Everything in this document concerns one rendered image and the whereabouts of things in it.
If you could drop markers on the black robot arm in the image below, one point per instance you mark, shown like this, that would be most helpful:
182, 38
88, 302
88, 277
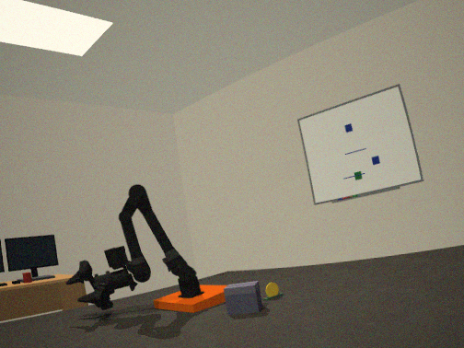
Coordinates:
116, 257

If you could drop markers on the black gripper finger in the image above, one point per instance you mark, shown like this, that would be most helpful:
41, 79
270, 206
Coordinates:
75, 279
86, 298

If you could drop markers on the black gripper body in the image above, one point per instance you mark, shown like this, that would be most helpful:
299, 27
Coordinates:
85, 271

